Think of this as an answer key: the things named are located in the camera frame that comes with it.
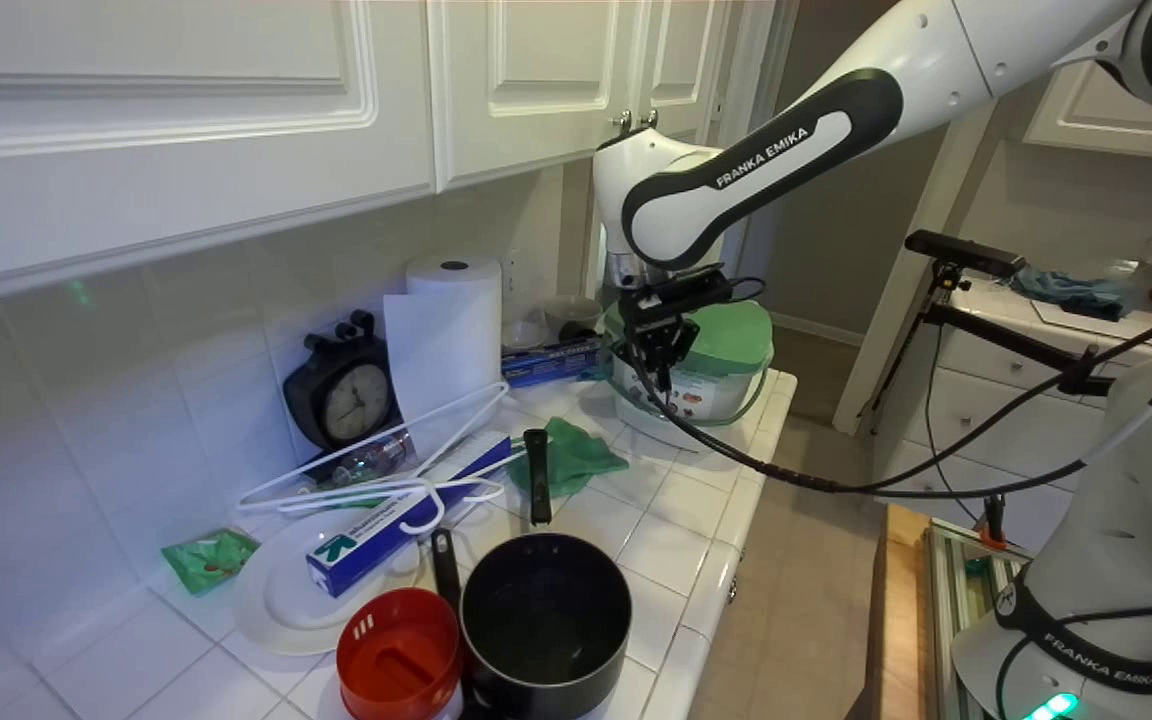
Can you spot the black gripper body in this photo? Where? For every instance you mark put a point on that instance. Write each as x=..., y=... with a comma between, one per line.
x=652, y=310

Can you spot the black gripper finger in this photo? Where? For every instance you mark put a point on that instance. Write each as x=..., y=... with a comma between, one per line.
x=638, y=361
x=670, y=352

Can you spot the green bin lid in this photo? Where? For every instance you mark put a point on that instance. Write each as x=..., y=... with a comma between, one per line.
x=725, y=337

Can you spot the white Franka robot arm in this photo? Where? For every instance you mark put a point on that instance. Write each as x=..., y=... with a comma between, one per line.
x=1073, y=635

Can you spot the blue box behind bin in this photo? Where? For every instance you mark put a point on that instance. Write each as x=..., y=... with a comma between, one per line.
x=553, y=361

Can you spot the green cloth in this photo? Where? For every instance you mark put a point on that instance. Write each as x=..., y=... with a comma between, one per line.
x=576, y=457

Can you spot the white paper towel roll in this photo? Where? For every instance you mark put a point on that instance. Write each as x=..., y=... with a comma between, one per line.
x=443, y=344

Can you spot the white plastic hanger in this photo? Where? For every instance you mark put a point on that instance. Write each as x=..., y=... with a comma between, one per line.
x=391, y=460

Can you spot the black saucepan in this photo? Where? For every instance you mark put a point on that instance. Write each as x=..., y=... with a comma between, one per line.
x=544, y=613

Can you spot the blue foil box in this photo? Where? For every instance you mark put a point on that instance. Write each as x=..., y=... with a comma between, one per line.
x=371, y=540

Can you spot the red bowl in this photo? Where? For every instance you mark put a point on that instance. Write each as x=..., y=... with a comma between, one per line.
x=396, y=657

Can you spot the wooden board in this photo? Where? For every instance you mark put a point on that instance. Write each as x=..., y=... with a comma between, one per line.
x=903, y=660

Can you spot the white plate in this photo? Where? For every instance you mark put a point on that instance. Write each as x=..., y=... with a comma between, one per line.
x=277, y=596

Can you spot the white upper cabinets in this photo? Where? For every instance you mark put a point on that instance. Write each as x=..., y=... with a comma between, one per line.
x=139, y=129

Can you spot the black camera on stand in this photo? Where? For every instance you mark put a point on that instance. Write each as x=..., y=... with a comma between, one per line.
x=974, y=295

